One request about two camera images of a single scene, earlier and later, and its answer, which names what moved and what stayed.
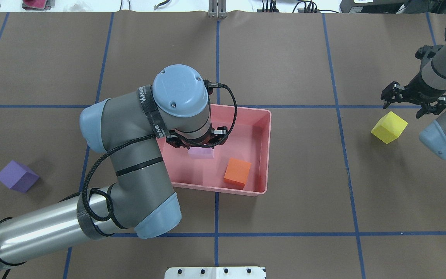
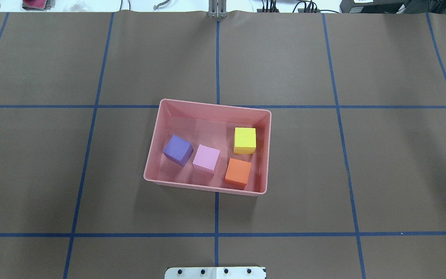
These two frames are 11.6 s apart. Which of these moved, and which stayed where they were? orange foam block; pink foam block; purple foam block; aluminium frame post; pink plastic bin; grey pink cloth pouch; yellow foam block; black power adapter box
Moved: yellow foam block; pink foam block; purple foam block
Stayed: pink plastic bin; aluminium frame post; grey pink cloth pouch; black power adapter box; orange foam block
